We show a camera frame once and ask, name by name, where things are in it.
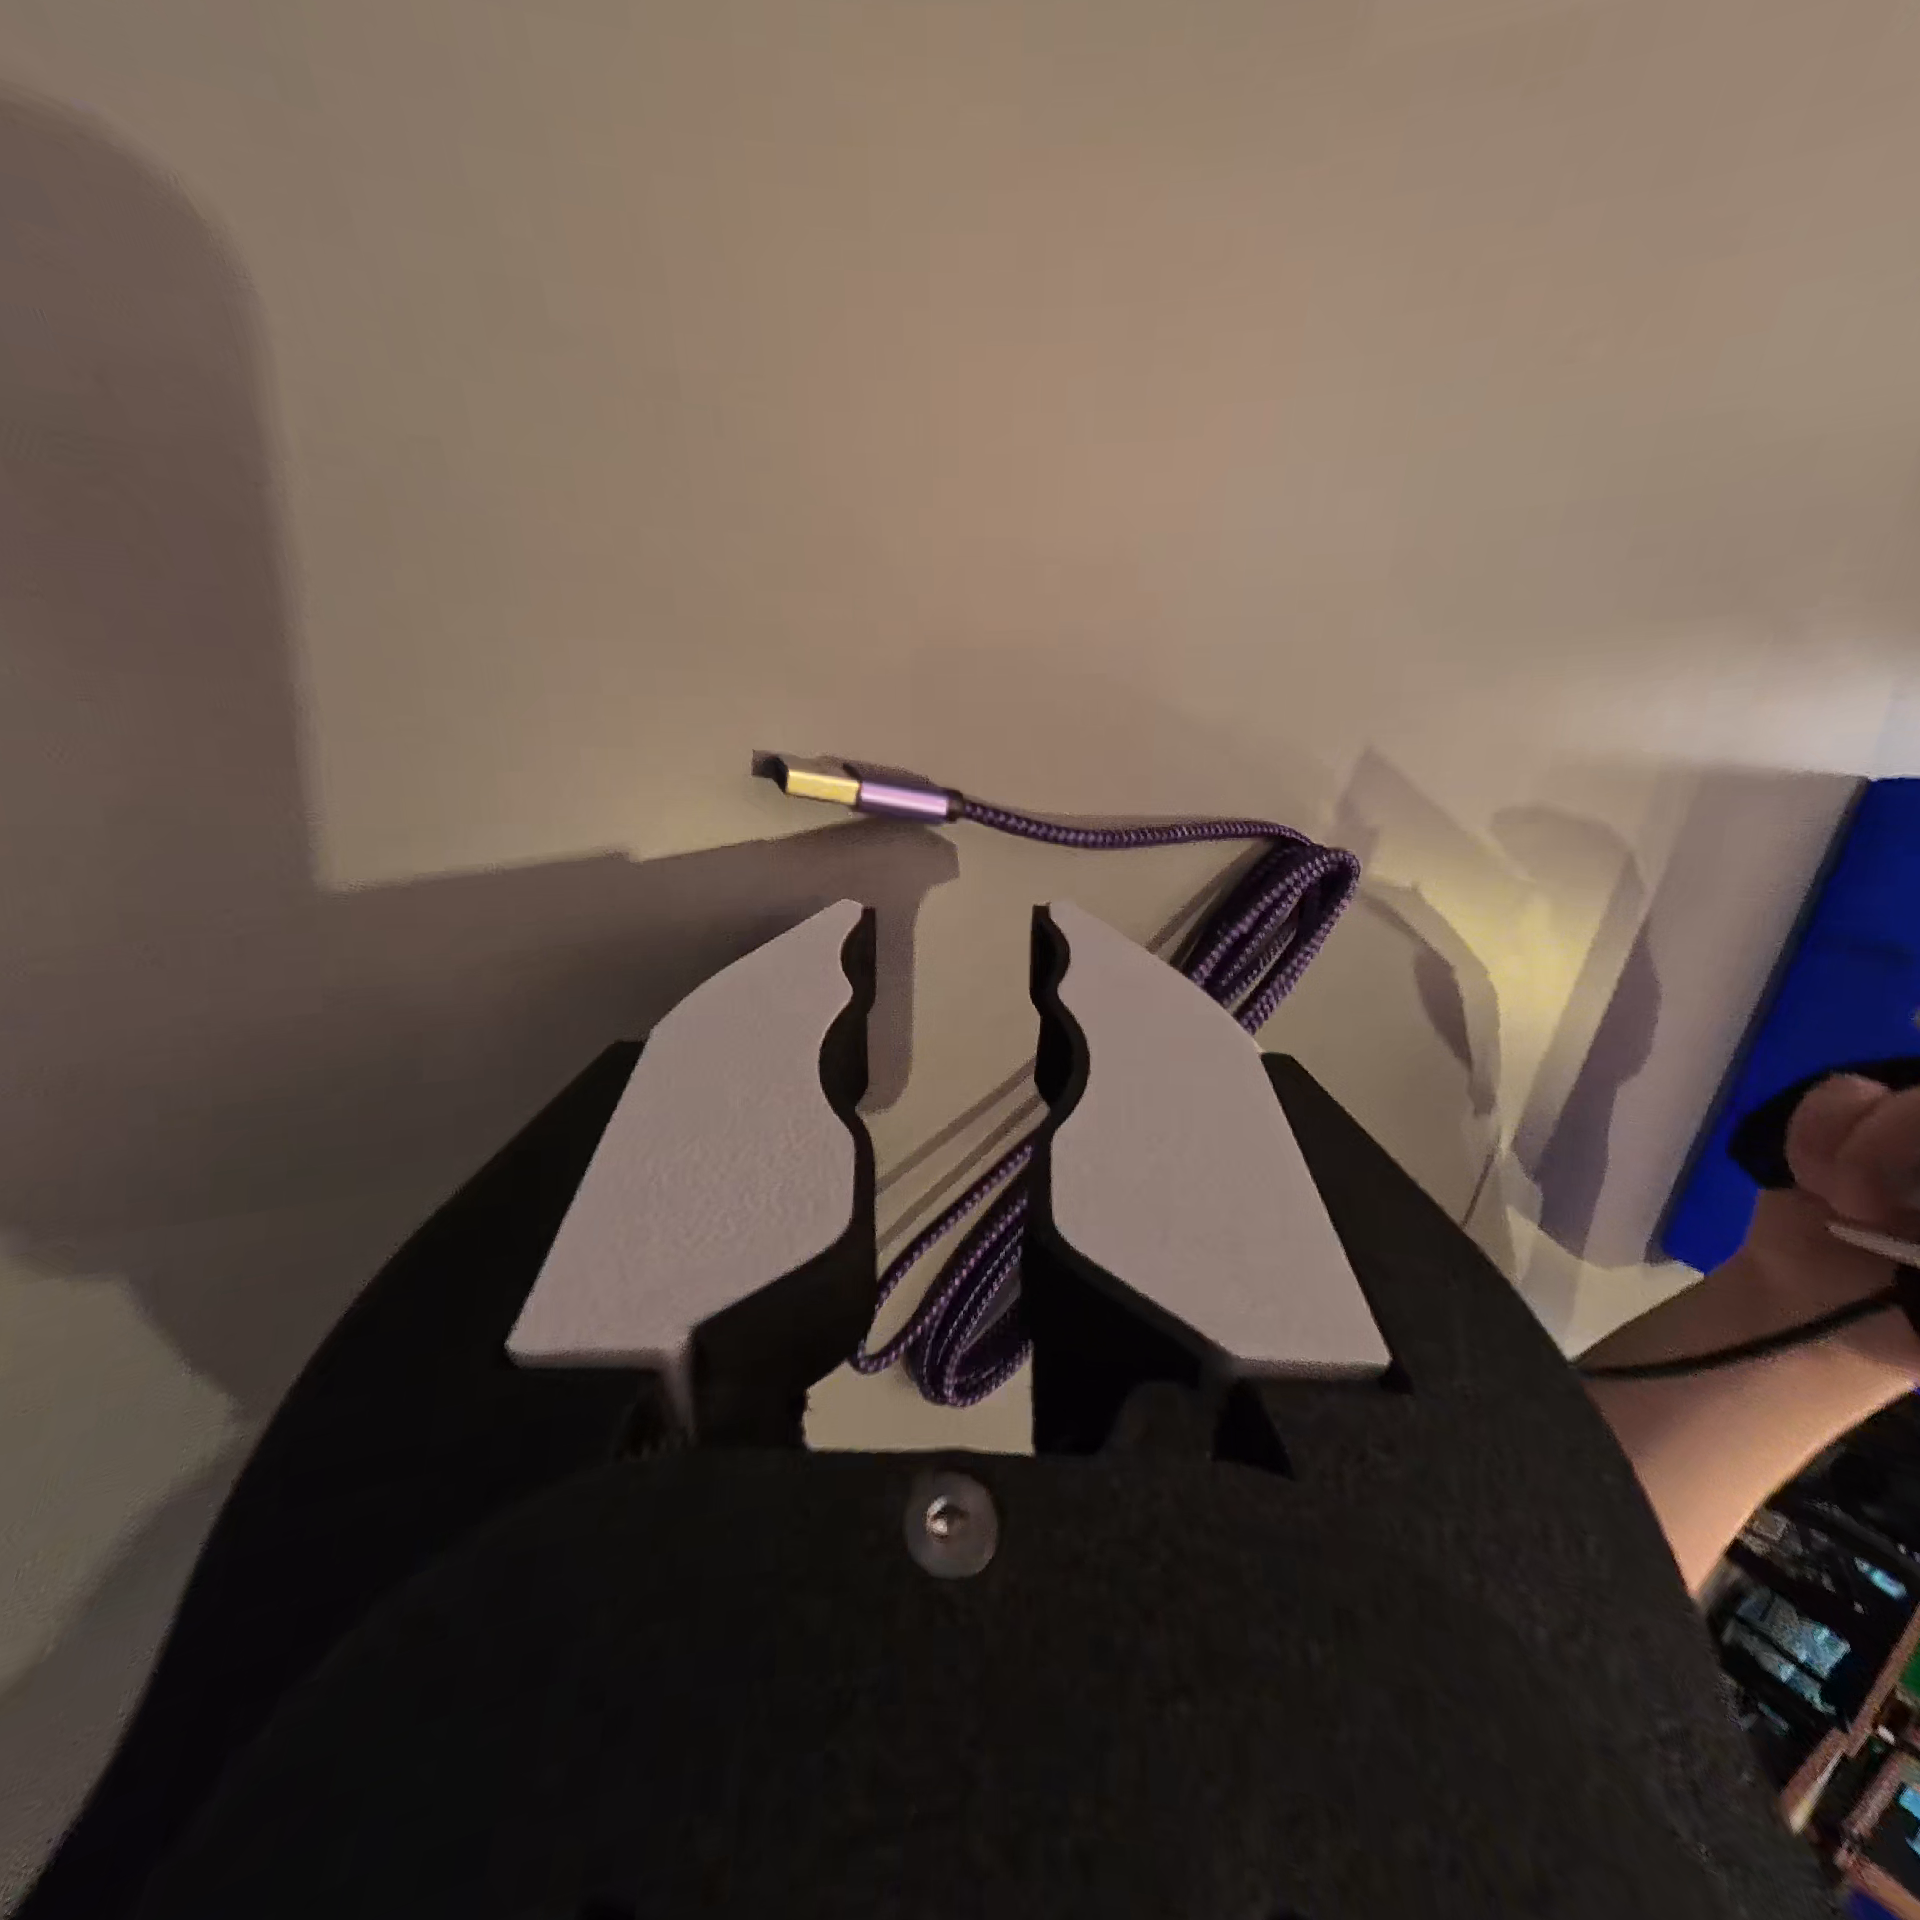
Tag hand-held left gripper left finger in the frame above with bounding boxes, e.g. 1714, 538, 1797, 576
506, 901, 880, 1374

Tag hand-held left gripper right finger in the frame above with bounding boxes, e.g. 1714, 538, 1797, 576
1030, 901, 1390, 1378

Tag blue plastic bin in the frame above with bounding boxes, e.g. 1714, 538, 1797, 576
1657, 777, 1920, 1278

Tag purple braided usb cable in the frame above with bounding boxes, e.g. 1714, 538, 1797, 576
750, 748, 1363, 1408

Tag person's right forearm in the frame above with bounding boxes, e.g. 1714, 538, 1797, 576
1582, 1230, 1920, 1601

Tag person's right hand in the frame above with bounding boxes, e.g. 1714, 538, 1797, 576
1784, 1073, 1920, 1249

